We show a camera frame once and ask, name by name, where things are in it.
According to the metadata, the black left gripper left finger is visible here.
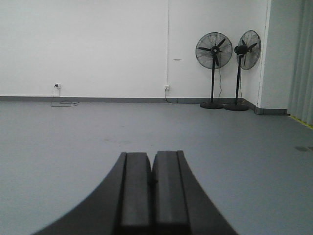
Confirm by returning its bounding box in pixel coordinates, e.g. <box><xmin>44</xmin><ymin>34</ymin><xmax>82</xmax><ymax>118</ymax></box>
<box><xmin>36</xmin><ymin>152</ymin><xmax>152</xmax><ymax>235</ymax></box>

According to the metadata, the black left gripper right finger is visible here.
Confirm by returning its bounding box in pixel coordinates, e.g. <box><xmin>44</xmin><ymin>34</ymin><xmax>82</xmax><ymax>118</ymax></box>
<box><xmin>153</xmin><ymin>150</ymin><xmax>237</xmax><ymax>235</ymax></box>

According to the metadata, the grey curtain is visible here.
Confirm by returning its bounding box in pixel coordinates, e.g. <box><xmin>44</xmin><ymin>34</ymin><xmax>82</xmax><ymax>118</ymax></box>
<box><xmin>288</xmin><ymin>0</ymin><xmax>313</xmax><ymax>126</ymax></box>

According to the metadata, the black cable on floor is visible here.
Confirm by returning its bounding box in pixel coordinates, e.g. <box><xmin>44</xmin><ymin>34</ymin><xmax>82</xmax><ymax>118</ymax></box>
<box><xmin>50</xmin><ymin>86</ymin><xmax>79</xmax><ymax>108</ymax></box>

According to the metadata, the black pedestal fan left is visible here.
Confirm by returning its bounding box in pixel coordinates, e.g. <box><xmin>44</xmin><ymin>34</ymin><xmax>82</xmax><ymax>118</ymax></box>
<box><xmin>195</xmin><ymin>32</ymin><xmax>233</xmax><ymax>109</ymax></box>

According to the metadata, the black pedestal fan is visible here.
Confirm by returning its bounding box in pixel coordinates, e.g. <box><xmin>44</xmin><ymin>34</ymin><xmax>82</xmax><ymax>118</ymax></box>
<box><xmin>195</xmin><ymin>32</ymin><xmax>233</xmax><ymax>109</ymax></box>
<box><xmin>224</xmin><ymin>30</ymin><xmax>261</xmax><ymax>111</ymax></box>

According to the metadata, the black pedestal fan right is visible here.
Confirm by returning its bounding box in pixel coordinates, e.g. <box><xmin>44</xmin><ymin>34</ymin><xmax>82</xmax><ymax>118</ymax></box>
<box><xmin>224</xmin><ymin>30</ymin><xmax>261</xmax><ymax>111</ymax></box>

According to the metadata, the white cable conduit on wall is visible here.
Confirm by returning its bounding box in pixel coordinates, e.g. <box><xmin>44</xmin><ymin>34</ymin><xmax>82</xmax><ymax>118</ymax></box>
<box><xmin>166</xmin><ymin>0</ymin><xmax>170</xmax><ymax>86</ymax></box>

